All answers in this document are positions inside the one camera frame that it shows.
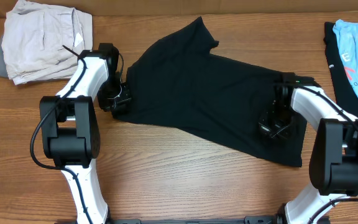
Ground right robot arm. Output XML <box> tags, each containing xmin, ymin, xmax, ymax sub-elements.
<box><xmin>245</xmin><ymin>73</ymin><xmax>358</xmax><ymax>224</ymax></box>

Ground folded beige pants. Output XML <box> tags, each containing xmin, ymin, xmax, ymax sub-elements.
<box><xmin>1</xmin><ymin>1</ymin><xmax>93</xmax><ymax>85</ymax></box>

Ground black printed t-shirt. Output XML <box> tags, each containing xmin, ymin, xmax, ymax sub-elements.
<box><xmin>324</xmin><ymin>22</ymin><xmax>358</xmax><ymax>117</ymax></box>

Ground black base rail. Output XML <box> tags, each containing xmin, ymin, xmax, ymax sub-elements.
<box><xmin>108</xmin><ymin>215</ymin><xmax>287</xmax><ymax>224</ymax></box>

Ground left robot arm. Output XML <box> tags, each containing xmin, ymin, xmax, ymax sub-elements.
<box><xmin>30</xmin><ymin>43</ymin><xmax>131</xmax><ymax>223</ymax></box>

